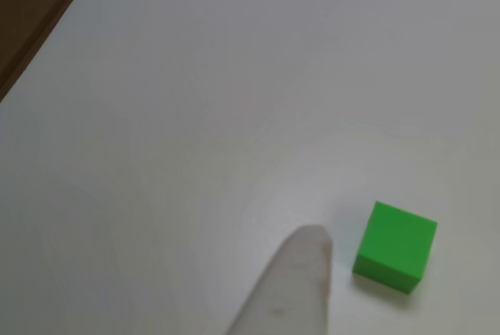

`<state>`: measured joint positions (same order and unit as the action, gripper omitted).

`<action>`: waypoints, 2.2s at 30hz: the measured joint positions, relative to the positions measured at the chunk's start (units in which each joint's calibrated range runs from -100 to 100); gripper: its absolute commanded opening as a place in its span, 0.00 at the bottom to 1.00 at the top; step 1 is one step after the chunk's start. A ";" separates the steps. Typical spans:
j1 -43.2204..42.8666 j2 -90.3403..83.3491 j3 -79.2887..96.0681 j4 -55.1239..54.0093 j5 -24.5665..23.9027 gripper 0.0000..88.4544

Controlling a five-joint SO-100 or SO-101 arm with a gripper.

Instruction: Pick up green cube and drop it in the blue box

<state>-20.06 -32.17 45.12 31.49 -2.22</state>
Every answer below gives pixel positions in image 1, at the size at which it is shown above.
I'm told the green cube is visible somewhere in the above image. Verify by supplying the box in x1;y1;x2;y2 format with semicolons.
352;200;438;296

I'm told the small brown cardboard panel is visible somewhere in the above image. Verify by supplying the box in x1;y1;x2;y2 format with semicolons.
0;0;105;104

